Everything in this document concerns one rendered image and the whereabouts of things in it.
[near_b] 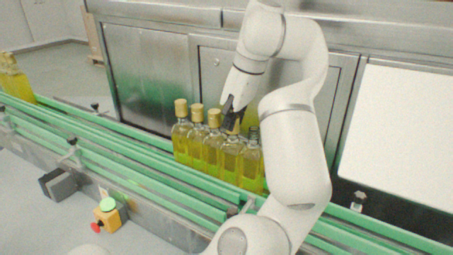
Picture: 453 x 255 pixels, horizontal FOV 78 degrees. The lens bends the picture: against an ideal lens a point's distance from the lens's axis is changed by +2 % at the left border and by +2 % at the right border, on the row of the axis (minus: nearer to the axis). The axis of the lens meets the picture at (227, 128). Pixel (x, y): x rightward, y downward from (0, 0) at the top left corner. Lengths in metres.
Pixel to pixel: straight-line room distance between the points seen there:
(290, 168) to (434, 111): 0.42
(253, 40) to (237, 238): 0.31
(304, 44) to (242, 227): 0.32
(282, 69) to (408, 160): 0.37
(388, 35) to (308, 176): 0.40
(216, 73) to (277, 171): 0.53
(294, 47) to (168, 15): 0.50
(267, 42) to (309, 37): 0.07
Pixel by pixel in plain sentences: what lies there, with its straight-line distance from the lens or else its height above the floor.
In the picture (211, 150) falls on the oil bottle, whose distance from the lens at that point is 0.76.
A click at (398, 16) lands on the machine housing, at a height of 1.40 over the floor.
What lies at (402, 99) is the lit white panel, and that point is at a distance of 0.71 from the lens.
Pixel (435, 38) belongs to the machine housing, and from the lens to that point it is 0.68.
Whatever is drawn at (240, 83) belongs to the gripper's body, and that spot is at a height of 1.28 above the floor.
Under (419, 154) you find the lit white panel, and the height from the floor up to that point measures 1.12.
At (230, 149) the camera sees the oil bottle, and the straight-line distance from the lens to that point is 0.72.
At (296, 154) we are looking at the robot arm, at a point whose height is 1.28.
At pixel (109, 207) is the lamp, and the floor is 0.84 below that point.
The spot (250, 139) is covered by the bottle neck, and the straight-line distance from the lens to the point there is 0.70.
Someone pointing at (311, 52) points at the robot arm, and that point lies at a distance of 0.52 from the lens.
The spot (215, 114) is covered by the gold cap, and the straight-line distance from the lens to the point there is 0.72.
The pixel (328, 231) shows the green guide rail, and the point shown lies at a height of 0.95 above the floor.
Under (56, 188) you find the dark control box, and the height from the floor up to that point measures 0.81.
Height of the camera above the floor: 1.49
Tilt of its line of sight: 30 degrees down
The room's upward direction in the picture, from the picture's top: straight up
